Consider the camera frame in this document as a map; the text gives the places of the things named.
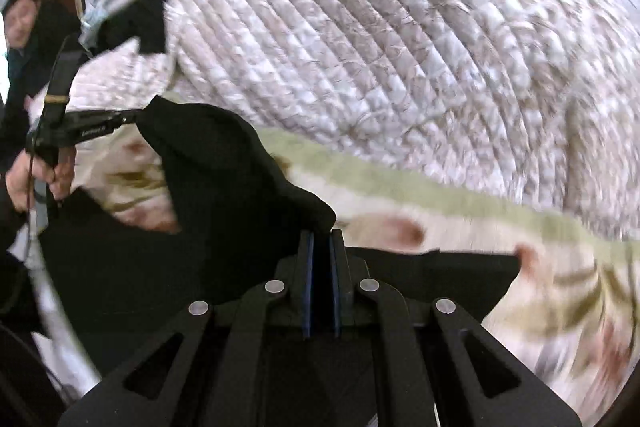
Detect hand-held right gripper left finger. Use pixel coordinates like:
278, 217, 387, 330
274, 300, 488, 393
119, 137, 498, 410
59, 229, 321, 427

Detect floral fleece blanket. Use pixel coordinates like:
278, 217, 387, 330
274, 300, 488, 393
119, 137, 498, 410
27, 92, 640, 427

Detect light blue cloth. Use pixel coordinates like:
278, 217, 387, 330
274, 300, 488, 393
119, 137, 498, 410
79, 0, 145, 48

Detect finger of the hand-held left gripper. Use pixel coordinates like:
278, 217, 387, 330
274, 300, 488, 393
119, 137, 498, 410
111, 108, 147, 130

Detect person's left hand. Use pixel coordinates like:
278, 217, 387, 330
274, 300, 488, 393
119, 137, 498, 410
5, 145, 78, 214

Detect pile of clothes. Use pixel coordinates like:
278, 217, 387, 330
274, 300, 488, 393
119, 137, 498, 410
97, 0, 172, 56

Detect black pants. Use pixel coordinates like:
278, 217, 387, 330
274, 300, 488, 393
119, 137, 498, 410
40, 96, 523, 378

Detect white cloth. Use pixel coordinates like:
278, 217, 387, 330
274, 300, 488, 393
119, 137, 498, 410
17, 206, 102, 395

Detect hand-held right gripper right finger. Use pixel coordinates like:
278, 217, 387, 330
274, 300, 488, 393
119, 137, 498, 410
327, 229, 583, 427

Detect quilted floral bedspread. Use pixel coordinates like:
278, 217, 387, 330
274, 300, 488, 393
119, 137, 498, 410
27, 0, 640, 238

